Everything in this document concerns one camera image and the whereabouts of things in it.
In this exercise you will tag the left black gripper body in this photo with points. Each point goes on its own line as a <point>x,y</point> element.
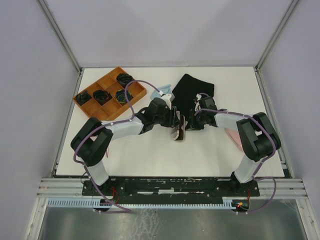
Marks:
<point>168,118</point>

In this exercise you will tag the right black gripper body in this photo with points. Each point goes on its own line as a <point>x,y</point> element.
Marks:
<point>197,121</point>

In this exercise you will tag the marble pattern glasses case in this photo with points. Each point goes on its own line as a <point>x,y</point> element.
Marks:
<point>178,131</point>

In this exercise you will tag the pink glasses case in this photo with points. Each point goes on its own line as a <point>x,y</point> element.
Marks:
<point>235,137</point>

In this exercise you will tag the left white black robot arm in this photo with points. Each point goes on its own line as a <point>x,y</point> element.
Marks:
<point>92,141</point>

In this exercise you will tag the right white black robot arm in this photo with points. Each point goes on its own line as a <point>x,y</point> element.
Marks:
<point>258,138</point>

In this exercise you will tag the crumpled light blue cloth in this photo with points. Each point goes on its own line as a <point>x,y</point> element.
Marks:
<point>166,89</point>

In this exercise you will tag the black folded cloth pouch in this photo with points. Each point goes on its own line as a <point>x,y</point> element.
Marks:
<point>185,92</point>

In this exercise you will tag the rolled blue yellow belt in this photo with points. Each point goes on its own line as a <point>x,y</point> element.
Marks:
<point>122,96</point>

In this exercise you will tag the rolled black belt top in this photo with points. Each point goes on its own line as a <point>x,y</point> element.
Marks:
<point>123,79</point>

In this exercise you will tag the wooden compartment tray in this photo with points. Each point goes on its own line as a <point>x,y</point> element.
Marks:
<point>112,109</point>

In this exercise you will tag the rolled black belt middle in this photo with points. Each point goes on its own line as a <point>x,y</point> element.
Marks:
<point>102,96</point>

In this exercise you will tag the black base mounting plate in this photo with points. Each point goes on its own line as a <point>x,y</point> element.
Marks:
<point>175,190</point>

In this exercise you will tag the rolled green black belt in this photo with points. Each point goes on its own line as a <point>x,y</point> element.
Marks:
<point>83,97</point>

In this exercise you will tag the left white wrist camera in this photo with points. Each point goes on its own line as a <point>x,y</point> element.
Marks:
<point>167,98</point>

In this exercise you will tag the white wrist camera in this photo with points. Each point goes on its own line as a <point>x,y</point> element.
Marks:
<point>198,98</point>
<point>167,98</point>

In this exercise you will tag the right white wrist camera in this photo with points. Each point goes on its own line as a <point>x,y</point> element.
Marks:
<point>198,98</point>

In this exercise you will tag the right aluminium frame post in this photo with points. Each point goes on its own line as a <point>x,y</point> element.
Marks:
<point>277,33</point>

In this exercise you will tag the aluminium frame post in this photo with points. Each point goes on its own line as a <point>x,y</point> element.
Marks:
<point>58,33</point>
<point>277,33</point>

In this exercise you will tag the left aluminium frame post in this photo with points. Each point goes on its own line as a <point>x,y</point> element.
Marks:
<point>58,33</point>

